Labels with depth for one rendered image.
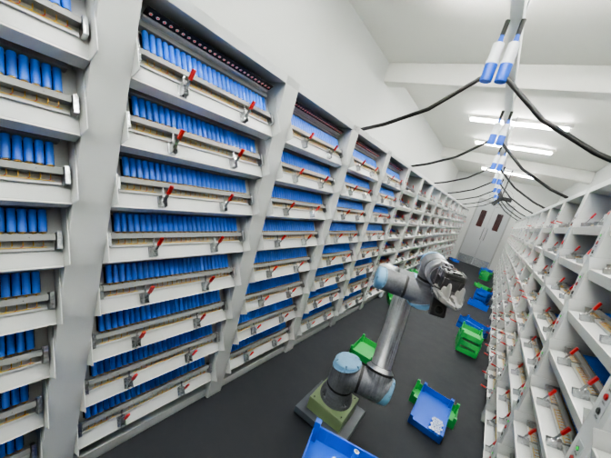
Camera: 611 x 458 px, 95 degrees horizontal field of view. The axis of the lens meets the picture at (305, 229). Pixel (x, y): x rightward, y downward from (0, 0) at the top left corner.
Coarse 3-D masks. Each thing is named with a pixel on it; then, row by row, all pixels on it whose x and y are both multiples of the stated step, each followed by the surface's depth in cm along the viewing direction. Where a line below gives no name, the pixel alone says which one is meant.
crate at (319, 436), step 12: (312, 432) 92; (324, 432) 94; (312, 444) 93; (324, 444) 94; (336, 444) 93; (348, 444) 92; (312, 456) 89; (324, 456) 90; (336, 456) 92; (348, 456) 92; (360, 456) 91; (372, 456) 90
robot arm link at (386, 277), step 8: (384, 264) 159; (376, 272) 115; (384, 272) 110; (392, 272) 110; (376, 280) 110; (384, 280) 108; (392, 280) 108; (400, 280) 107; (408, 280) 107; (376, 288) 113; (384, 288) 109; (392, 288) 108; (400, 288) 107; (400, 296) 109
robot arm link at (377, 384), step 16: (400, 272) 161; (400, 304) 156; (400, 320) 155; (384, 336) 156; (400, 336) 155; (384, 352) 153; (368, 368) 154; (384, 368) 151; (368, 384) 149; (384, 384) 148; (384, 400) 147
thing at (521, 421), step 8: (520, 416) 133; (528, 416) 131; (520, 424) 131; (528, 424) 130; (520, 432) 126; (520, 448) 117; (528, 448) 117; (536, 448) 117; (520, 456) 113; (528, 456) 113; (536, 456) 113
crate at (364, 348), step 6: (360, 342) 259; (366, 342) 259; (372, 342) 256; (354, 348) 245; (360, 348) 248; (366, 348) 251; (372, 348) 254; (360, 354) 231; (366, 354) 241; (372, 354) 244; (360, 360) 231; (366, 360) 228
